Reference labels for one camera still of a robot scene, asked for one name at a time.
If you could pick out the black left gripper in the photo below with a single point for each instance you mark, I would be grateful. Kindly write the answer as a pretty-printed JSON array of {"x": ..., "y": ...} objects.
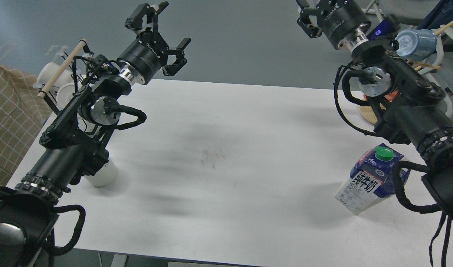
[{"x": 145, "y": 56}]

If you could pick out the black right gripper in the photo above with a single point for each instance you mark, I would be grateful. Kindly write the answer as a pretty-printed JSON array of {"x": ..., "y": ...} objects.
[{"x": 335, "y": 18}]

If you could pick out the white ribbed cup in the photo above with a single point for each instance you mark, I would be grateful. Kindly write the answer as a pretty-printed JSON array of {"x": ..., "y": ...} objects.
[{"x": 104, "y": 176}]

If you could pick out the blue white milk carton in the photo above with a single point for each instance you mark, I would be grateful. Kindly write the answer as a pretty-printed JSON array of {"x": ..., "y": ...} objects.
[{"x": 370, "y": 180}]

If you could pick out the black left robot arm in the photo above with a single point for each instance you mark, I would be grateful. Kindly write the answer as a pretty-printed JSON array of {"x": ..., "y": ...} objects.
[{"x": 84, "y": 94}]

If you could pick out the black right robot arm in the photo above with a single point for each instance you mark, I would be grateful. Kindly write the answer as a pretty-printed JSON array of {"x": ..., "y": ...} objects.
[{"x": 403, "y": 101}]

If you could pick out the blue cup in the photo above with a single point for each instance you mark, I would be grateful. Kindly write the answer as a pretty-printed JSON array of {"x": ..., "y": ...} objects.
[{"x": 416, "y": 44}]

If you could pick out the orange cup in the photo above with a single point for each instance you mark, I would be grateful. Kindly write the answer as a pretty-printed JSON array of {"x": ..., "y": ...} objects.
[{"x": 389, "y": 97}]

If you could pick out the white mug on rack front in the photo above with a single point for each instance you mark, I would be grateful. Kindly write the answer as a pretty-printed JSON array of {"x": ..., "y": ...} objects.
[{"x": 64, "y": 95}]

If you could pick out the white mug on rack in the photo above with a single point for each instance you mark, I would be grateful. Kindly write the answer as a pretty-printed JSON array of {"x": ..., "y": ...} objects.
[
  {"x": 64, "y": 95},
  {"x": 47, "y": 73}
]

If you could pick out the white mug on rack back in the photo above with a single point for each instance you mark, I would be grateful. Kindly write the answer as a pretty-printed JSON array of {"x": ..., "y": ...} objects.
[{"x": 47, "y": 73}]

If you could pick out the beige checkered cloth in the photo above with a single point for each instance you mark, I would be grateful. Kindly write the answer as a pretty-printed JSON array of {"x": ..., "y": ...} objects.
[{"x": 22, "y": 115}]

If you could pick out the grey office chair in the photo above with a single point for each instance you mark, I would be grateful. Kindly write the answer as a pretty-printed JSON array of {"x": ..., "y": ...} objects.
[{"x": 422, "y": 14}]

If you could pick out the black wire cup rack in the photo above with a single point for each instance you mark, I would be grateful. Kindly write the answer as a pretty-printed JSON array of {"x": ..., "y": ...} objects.
[{"x": 54, "y": 76}]

